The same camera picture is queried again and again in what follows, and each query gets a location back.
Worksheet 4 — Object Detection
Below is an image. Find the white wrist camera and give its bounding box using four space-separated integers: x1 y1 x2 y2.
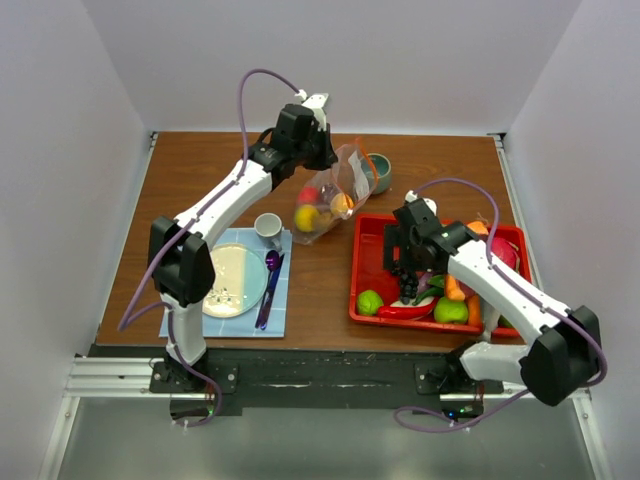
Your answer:
404 190 437 216
295 89 330 131

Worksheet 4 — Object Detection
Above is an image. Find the red plastic tray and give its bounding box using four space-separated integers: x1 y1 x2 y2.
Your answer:
348 213 534 338

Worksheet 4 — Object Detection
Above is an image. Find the black grape bunch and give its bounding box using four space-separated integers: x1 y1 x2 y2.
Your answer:
391 267 419 305

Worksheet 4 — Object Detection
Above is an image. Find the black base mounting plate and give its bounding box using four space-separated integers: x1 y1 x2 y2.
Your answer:
150 349 503 419

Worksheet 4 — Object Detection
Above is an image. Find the grey small cup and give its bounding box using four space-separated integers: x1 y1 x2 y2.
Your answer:
254 212 283 254

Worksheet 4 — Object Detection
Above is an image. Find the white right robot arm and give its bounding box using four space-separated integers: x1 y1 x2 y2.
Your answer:
383 193 607 406

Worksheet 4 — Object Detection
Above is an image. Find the red chili pepper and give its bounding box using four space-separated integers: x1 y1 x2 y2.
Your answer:
377 297 437 320

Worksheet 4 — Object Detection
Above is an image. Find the orange toy fruit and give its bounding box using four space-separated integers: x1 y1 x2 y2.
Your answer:
330 193 354 219

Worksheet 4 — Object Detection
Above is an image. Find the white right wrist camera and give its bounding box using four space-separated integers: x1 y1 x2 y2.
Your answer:
404 190 437 216

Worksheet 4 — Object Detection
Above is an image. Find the red raspberry toy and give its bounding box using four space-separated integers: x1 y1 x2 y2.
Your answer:
297 186 321 205

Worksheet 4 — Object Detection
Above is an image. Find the cream and blue plate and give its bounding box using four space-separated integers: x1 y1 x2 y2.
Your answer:
202 243 268 319

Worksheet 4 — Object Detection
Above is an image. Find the purple eggplant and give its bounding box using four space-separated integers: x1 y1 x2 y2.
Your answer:
416 271 433 295

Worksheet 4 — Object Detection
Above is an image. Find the purple spoon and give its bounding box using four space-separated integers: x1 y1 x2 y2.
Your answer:
255 250 282 329

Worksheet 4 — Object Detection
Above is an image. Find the green pepper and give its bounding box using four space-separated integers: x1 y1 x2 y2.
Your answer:
413 275 445 306

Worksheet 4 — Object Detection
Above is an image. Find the pink dragon fruit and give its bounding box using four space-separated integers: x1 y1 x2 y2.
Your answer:
491 237 520 272

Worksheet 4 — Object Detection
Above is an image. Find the teal ceramic mug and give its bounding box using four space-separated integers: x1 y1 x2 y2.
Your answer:
363 153 392 195

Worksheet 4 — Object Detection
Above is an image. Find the brown kiwi fruit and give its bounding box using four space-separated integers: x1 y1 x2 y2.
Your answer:
316 211 334 231

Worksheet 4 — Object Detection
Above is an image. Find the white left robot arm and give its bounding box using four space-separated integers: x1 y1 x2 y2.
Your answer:
149 93 337 392

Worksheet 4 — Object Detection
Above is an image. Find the blue checked placemat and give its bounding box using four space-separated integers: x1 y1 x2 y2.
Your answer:
158 227 294 339

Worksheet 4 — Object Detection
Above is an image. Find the clear orange zip top bag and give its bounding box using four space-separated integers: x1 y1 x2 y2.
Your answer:
292 139 379 245

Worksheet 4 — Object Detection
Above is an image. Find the green apple right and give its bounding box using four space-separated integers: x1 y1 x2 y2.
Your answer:
433 297 469 324

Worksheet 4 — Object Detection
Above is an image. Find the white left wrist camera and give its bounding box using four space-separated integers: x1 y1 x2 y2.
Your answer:
295 89 330 131

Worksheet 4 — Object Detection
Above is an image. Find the orange carrot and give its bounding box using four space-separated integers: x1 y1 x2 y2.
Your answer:
467 221 489 237

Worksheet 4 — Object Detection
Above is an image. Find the green lime left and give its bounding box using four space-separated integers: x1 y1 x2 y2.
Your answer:
356 290 384 316

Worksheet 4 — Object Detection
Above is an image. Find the blue knife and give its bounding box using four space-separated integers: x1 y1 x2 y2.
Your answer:
258 254 284 330

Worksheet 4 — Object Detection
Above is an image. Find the yellow lemon toy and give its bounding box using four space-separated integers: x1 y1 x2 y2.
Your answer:
294 204 320 233

